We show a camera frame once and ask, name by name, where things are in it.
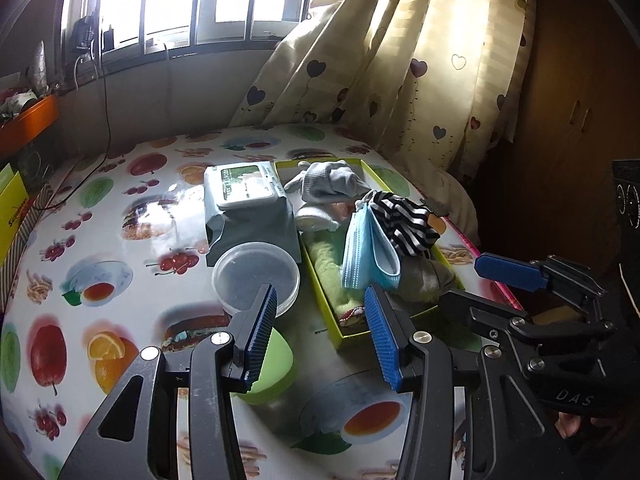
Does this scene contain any black cable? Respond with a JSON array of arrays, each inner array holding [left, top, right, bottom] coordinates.
[[47, 50, 115, 206]]

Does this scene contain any black electronic device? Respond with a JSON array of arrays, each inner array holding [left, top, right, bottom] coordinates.
[[72, 16, 96, 51]]

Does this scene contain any brown wooden wardrobe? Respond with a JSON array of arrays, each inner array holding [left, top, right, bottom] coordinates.
[[475, 0, 640, 271]]

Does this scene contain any white fuzzy sock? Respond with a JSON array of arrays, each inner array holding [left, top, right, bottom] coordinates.
[[295, 202, 346, 233]]

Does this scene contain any window with metal bars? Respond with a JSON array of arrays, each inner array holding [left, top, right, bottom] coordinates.
[[60, 0, 351, 61]]

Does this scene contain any yellow cardboard box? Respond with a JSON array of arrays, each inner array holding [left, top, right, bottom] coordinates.
[[0, 165, 31, 261]]

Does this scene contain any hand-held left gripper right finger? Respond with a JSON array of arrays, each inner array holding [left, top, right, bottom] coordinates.
[[364, 285, 583, 480]]

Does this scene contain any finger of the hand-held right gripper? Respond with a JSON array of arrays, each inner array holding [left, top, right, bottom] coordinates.
[[440, 289, 616, 356], [475, 254, 608, 321]]

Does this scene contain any black white striped sock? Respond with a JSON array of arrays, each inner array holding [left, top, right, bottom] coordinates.
[[367, 190, 441, 258]]

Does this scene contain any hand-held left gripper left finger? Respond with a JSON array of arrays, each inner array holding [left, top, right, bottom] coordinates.
[[57, 284, 279, 480]]

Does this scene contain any person's right hand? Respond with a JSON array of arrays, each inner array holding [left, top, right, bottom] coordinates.
[[554, 407, 591, 441]]

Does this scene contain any silver foil bag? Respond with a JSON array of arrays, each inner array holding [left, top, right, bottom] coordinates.
[[31, 40, 51, 96]]

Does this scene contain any green lidded glass jar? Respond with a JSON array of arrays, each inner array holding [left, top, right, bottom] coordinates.
[[234, 327, 299, 406]]

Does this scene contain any fruit print tablecloth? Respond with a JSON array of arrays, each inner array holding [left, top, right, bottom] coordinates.
[[0, 122, 526, 480]]

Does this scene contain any green fuzzy sock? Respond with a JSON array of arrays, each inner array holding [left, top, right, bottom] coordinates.
[[304, 230, 373, 330]]

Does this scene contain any grey white sock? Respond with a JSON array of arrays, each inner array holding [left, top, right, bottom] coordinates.
[[284, 159, 370, 207]]

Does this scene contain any cream heart print curtain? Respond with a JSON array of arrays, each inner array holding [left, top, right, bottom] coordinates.
[[227, 0, 531, 241]]

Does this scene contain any black white striped box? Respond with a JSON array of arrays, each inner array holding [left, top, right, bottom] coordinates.
[[0, 182, 52, 311]]

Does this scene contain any blue face mask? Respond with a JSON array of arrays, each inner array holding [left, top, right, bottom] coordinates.
[[341, 195, 402, 291]]

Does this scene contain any yellow-green shallow cardboard box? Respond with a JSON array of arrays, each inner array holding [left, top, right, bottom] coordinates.
[[274, 157, 468, 351]]

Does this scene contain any grey wet wipes pack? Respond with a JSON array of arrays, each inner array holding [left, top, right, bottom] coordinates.
[[202, 162, 302, 269]]

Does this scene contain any orange plastic basket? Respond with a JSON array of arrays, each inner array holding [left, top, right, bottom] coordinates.
[[0, 92, 60, 156]]

